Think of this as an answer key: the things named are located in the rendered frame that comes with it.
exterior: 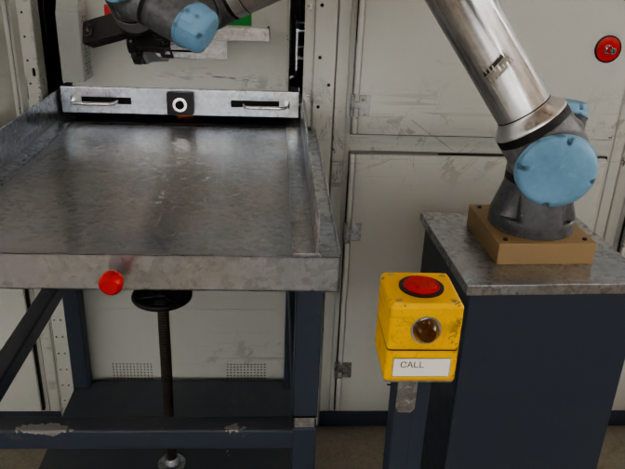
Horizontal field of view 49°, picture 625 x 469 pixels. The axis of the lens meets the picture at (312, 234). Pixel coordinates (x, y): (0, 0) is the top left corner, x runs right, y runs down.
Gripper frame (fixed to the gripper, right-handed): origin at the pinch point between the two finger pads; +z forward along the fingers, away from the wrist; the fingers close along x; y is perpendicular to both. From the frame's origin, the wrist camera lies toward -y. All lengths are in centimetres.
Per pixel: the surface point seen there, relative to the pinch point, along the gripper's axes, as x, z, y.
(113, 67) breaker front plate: 2.5, 14.9, -9.9
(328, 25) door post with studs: 10.8, 5.7, 37.8
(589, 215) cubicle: -26, 25, 104
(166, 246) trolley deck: -42, -39, 12
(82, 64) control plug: -1.0, 4.2, -13.7
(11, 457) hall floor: -90, 49, -38
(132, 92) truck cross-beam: -2.6, 16.5, -5.8
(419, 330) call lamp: -53, -64, 43
